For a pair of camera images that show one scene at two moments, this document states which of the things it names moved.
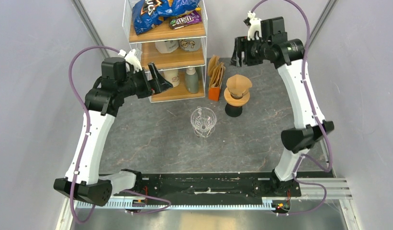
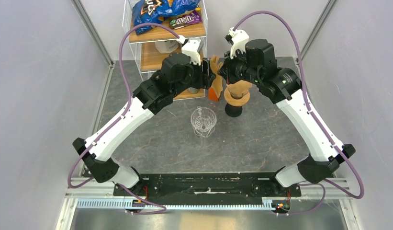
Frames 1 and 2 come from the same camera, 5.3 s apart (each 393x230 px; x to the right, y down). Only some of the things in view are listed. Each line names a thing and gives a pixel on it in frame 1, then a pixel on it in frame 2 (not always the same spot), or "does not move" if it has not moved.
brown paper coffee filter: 239,85 does not move
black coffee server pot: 233,111 does not move
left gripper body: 153,84 to 205,80
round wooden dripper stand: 236,102 does not move
